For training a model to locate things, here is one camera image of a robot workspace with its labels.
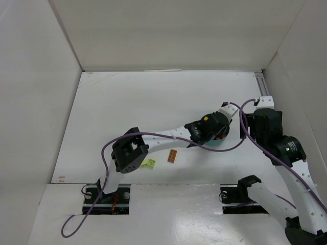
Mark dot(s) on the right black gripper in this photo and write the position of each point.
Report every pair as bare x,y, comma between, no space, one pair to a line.
245,127

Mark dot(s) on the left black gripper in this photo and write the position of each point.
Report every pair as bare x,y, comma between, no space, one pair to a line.
220,134

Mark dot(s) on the brown long lego plate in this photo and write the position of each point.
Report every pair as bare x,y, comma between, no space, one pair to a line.
172,156

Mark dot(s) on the green hollow lego brick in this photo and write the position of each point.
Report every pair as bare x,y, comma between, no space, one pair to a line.
151,163

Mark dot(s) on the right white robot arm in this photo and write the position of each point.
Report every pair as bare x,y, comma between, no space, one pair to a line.
304,222

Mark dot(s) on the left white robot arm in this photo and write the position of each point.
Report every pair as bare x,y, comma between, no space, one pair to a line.
130,150

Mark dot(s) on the teal round divided container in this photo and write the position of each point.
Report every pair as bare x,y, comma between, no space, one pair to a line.
214,142

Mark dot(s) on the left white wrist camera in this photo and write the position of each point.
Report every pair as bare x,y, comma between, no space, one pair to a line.
228,110

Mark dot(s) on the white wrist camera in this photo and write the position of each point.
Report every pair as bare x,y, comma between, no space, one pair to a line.
228,110
264,102

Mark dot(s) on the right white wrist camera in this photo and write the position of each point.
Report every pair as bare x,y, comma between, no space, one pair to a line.
264,102

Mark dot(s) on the aluminium rail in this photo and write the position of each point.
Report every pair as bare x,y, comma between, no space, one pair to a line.
261,84

